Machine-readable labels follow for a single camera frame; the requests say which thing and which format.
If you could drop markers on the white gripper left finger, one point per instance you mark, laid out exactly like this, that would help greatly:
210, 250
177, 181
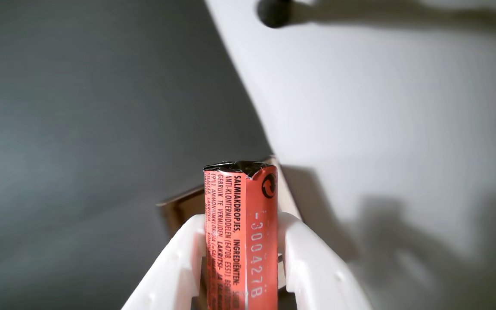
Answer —
175, 258

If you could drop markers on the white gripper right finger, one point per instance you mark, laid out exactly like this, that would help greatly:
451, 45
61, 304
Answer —
312, 267

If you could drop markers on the red candy roll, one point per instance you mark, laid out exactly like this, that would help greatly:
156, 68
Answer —
248, 241

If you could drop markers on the black round peg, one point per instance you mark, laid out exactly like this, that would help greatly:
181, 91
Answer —
274, 12

